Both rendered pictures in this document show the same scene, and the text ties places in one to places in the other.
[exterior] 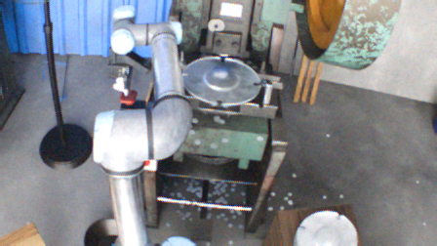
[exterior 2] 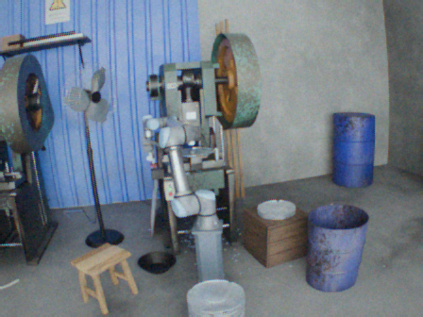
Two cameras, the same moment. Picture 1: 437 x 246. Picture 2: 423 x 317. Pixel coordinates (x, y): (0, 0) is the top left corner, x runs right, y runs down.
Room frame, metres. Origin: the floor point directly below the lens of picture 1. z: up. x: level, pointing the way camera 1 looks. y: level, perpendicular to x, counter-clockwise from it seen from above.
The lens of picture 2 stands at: (-1.43, 0.33, 1.34)
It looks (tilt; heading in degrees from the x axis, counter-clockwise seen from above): 13 degrees down; 350
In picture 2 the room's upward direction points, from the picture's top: 3 degrees counter-clockwise
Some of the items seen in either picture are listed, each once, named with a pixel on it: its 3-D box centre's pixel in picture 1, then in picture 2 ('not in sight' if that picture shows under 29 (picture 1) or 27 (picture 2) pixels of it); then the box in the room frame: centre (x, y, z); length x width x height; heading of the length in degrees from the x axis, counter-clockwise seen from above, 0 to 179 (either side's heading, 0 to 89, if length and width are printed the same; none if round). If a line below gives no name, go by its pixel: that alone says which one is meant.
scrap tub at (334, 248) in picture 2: not in sight; (335, 248); (0.28, -0.76, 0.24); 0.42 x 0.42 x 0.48
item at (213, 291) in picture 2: not in sight; (215, 295); (-0.06, 0.12, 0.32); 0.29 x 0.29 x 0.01
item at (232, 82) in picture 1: (221, 79); (194, 151); (1.21, 0.01, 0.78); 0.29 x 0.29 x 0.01
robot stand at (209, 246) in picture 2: not in sight; (210, 256); (0.54, 0.05, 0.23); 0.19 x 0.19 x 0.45; 76
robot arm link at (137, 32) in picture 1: (128, 36); (154, 124); (1.00, 0.31, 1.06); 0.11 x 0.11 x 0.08; 17
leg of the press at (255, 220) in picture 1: (271, 110); (221, 179); (1.49, -0.24, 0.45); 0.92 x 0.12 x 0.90; 3
